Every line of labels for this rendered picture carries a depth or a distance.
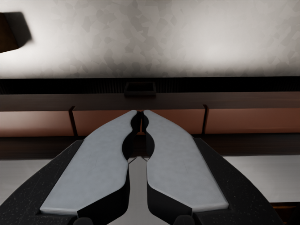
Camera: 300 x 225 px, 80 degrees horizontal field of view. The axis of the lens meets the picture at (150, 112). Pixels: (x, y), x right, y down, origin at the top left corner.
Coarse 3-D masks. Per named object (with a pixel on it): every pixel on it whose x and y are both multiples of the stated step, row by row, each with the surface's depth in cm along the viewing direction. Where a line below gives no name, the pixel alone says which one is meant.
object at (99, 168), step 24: (120, 120) 11; (96, 144) 9; (120, 144) 9; (72, 168) 7; (96, 168) 7; (120, 168) 7; (72, 192) 6; (96, 192) 6; (120, 192) 7; (96, 216) 6; (120, 216) 7
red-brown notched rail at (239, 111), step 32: (0, 96) 28; (32, 96) 28; (64, 96) 28; (96, 96) 28; (128, 96) 28; (160, 96) 28; (192, 96) 28; (224, 96) 28; (256, 96) 28; (288, 96) 28; (0, 128) 24; (32, 128) 25; (64, 128) 25; (96, 128) 25; (192, 128) 25; (224, 128) 25; (256, 128) 26; (288, 128) 26
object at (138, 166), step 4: (140, 156) 22; (136, 160) 22; (140, 160) 22; (144, 160) 22; (132, 164) 22; (136, 164) 22; (140, 164) 22; (144, 164) 22; (132, 168) 23; (136, 168) 23; (140, 168) 23; (144, 168) 23; (132, 172) 23; (136, 172) 23; (140, 172) 23; (144, 172) 23
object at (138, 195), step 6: (138, 174) 23; (144, 174) 23; (132, 180) 24; (138, 180) 24; (144, 180) 24; (132, 186) 24; (138, 186) 24; (144, 186) 24; (132, 192) 25; (138, 192) 25; (144, 192) 25; (132, 198) 25; (138, 198) 25; (144, 198) 25; (132, 204) 26
